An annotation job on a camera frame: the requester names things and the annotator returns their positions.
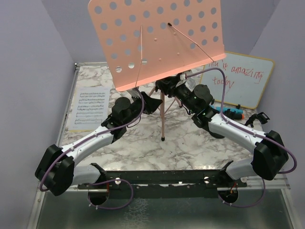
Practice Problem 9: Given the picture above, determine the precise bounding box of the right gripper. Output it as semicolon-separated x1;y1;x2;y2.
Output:
157;76;196;114

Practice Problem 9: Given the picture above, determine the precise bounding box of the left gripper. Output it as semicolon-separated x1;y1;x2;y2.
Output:
123;91;163;126

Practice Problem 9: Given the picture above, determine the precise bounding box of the pink music stand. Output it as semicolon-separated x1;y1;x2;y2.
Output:
87;0;227;142

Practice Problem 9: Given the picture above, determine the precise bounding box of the blue toy microphone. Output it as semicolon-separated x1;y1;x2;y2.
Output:
211;105;244;115

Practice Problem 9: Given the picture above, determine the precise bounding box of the white sheet music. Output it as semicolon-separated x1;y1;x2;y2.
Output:
68;86;110;131

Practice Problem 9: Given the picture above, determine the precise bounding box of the black microphone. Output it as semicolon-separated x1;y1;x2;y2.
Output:
227;113;244;120

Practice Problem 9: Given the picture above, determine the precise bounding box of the yellow sheet music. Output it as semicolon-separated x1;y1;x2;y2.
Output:
68;130;88;133

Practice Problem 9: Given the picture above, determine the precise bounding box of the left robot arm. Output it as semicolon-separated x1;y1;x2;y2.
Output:
35;90;163;196

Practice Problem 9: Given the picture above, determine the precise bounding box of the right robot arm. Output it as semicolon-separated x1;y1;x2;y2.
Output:
155;76;288;187

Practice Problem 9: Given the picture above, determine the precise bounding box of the packaged item flat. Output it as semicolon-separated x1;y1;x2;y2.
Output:
185;75;201;91

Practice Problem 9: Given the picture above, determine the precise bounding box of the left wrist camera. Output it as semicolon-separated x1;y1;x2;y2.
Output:
127;87;142;99

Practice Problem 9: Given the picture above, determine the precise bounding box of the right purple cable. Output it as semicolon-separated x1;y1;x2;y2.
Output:
184;67;298;208

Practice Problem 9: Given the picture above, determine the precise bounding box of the small whiteboard yellow frame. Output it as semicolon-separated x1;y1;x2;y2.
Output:
200;52;275;109

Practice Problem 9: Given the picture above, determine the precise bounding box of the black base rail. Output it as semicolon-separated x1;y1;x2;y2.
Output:
78;169;247;199

